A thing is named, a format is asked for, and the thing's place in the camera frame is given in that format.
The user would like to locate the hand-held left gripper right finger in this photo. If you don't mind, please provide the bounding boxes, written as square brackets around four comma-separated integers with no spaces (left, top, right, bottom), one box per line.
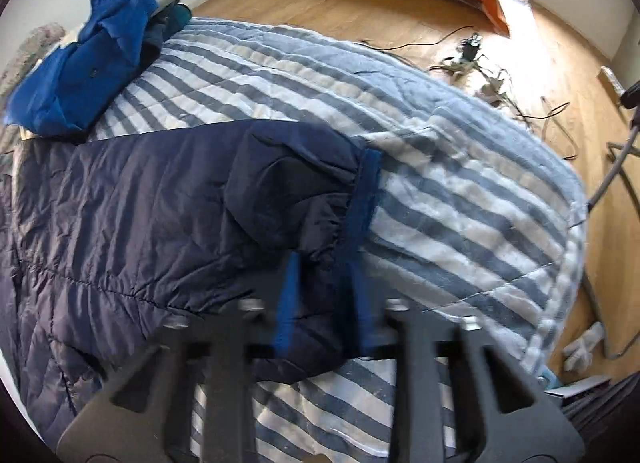
[350,263,586,463]

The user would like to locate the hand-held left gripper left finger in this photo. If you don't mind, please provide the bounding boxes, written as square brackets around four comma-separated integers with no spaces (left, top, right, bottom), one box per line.
[56,255,303,463]

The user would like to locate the navy puffer jacket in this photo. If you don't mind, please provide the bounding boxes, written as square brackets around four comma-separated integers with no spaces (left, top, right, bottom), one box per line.
[0,118,383,439]

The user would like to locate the pile of blue clothes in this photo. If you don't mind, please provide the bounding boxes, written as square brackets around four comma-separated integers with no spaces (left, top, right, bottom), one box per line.
[5,0,163,139]

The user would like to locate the blue white striped blanket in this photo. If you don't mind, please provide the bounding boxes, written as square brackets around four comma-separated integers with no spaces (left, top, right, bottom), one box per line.
[75,17,588,463]

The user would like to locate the white glove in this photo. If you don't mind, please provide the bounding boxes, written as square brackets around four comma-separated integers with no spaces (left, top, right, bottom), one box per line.
[562,322,606,373]

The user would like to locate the black device on floor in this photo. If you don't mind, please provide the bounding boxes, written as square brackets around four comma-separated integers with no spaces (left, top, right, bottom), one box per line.
[457,33,483,63]

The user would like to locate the grey tripod stand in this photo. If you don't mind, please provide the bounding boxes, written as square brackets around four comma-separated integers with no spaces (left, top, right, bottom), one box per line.
[587,83,640,360]

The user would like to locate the dark teal garment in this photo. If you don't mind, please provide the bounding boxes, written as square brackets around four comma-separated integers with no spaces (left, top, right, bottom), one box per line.
[145,0,193,60]

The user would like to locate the folded floral quilt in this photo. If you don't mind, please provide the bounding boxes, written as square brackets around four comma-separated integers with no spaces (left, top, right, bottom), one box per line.
[0,23,67,99]

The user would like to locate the tangled cables with adapter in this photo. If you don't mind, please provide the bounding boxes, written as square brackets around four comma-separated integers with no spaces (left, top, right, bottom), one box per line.
[430,56,576,160]

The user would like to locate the black floor cable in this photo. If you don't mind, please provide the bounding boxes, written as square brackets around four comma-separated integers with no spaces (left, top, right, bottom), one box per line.
[370,26,476,51]

